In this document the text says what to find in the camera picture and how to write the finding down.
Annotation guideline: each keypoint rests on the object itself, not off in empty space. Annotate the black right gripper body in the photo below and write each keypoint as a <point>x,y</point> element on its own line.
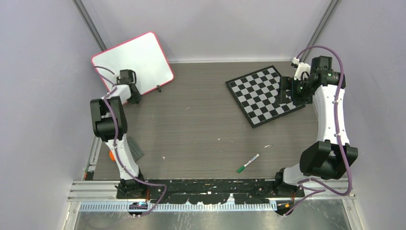
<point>301,93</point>

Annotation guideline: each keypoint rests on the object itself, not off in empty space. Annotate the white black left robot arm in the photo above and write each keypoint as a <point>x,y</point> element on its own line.
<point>110,125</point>

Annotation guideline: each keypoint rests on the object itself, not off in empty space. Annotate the black and white chessboard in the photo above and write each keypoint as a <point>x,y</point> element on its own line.
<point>256,95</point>

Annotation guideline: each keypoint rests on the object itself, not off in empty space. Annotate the white marker pen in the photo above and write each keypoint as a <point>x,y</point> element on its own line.
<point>252,159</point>

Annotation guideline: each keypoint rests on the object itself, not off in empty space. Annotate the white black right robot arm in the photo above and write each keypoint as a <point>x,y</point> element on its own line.
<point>331,154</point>

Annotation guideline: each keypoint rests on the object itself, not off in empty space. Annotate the small orange block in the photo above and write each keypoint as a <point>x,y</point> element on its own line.
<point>111,155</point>

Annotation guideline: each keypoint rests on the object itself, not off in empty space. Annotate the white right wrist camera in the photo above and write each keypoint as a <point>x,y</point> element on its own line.
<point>302,69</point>

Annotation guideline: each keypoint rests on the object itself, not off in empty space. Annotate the aluminium front rail frame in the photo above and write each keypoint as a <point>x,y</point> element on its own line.
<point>100,196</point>

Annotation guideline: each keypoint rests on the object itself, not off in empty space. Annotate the pink-framed whiteboard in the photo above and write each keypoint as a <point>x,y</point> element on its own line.
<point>143,54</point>

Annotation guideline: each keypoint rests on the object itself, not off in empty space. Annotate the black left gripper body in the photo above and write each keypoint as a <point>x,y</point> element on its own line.
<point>136,98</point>

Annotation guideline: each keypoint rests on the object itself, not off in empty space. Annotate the green marker cap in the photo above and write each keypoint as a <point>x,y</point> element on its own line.
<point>241,169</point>

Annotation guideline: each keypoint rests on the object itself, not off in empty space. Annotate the grey studded baseplate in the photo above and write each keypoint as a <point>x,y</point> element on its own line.
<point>135,149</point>

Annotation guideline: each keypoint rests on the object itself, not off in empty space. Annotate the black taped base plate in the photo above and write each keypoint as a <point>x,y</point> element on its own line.
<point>212,191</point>

